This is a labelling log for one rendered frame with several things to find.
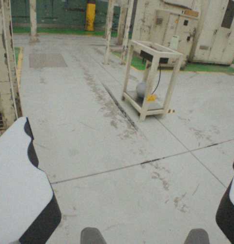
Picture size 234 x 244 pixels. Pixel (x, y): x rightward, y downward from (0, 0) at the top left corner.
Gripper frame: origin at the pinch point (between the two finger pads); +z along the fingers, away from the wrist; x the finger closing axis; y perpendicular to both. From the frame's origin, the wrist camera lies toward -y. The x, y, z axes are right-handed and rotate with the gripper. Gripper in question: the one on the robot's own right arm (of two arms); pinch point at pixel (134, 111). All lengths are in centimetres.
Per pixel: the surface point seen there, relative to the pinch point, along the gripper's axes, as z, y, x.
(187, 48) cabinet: 442, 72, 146
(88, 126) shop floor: 150, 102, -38
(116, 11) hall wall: 1043, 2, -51
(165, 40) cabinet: 413, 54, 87
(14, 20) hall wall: 837, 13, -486
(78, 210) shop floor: 55, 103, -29
